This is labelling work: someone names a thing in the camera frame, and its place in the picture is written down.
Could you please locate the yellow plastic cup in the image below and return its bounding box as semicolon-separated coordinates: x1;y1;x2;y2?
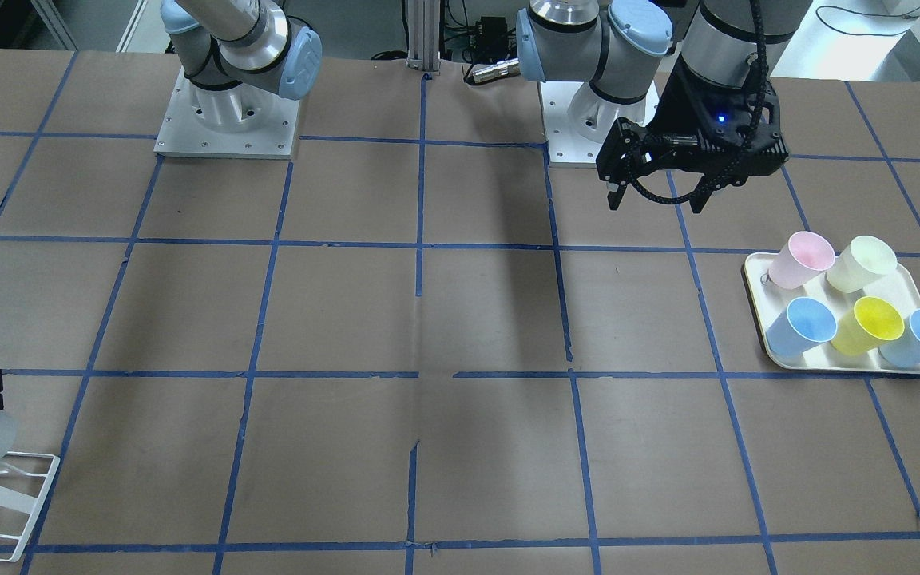
830;297;906;356

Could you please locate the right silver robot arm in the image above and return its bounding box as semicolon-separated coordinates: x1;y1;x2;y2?
161;1;322;102

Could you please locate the black cable chain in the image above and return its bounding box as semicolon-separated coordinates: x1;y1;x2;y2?
628;0;772;204

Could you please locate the cream plastic tray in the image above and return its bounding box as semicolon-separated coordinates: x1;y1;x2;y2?
742;252;920;375

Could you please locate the pink plastic cup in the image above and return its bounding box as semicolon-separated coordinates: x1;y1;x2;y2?
767;232;836;290

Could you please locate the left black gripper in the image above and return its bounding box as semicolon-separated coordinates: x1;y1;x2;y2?
596;63;790;214

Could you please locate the aluminium frame post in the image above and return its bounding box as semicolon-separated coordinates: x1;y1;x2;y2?
404;0;442;75

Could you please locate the pale green plastic cup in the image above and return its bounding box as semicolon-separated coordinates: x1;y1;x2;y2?
825;234;898;294

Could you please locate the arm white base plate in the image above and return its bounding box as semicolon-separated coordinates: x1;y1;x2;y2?
539;81;660;168
153;69;302;161

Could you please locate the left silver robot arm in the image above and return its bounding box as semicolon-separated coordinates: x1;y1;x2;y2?
515;1;811;214

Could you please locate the white wire cup rack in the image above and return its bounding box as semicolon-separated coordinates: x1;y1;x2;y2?
0;452;61;563

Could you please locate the black electronics box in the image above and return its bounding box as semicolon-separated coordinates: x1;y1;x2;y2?
470;16;510;63

